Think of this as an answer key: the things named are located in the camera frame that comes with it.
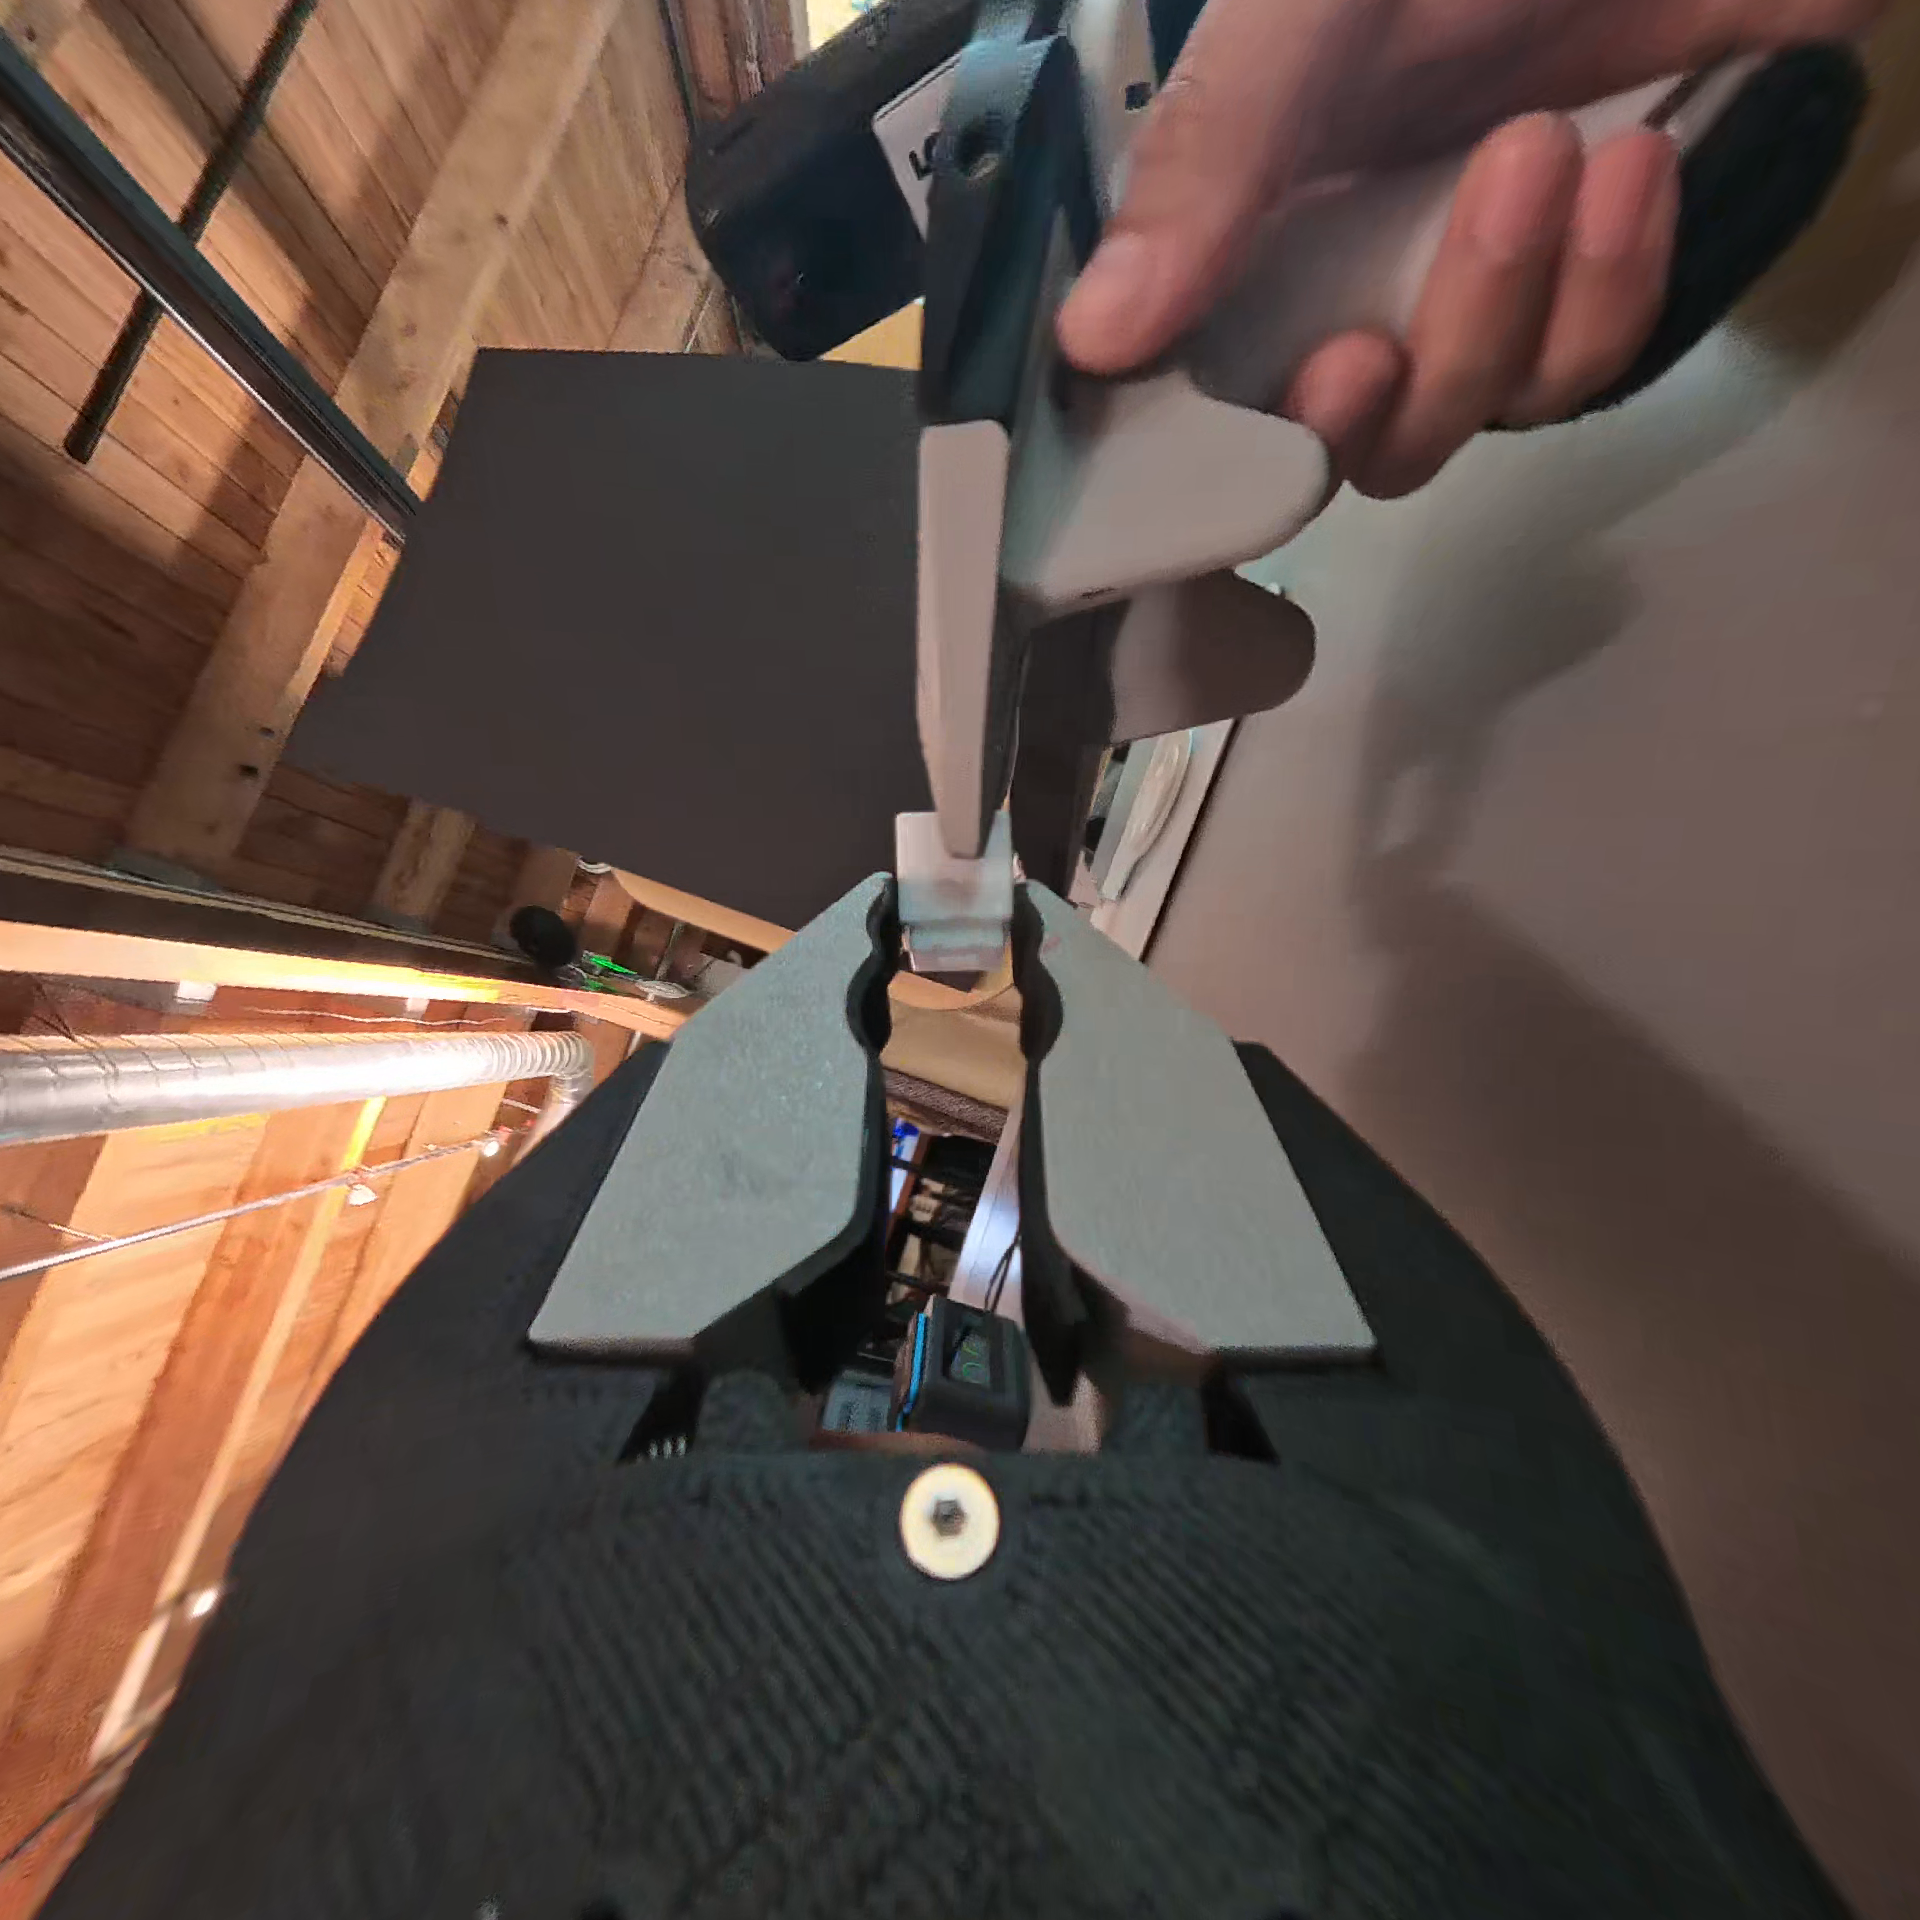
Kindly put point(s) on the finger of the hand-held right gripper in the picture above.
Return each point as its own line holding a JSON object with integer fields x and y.
{"x": 1059, "y": 721}
{"x": 960, "y": 629}

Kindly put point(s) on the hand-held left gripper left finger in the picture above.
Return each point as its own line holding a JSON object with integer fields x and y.
{"x": 705, "y": 1185}

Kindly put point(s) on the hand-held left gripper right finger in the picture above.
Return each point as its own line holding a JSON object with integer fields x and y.
{"x": 1201, "y": 1185}

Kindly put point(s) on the white cube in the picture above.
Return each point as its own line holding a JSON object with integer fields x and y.
{"x": 954, "y": 909}

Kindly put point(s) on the person's right hand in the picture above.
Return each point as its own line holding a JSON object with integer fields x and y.
{"x": 1500, "y": 89}

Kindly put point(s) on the black charging case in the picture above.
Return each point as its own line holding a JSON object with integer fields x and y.
{"x": 966, "y": 1373}

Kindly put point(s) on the black monitor with wooden edge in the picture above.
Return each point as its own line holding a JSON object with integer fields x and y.
{"x": 629, "y": 600}

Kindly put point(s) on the silver air duct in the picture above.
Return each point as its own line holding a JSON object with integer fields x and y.
{"x": 225, "y": 1079}

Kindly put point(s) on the black ceiling rail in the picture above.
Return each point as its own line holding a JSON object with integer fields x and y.
{"x": 225, "y": 317}

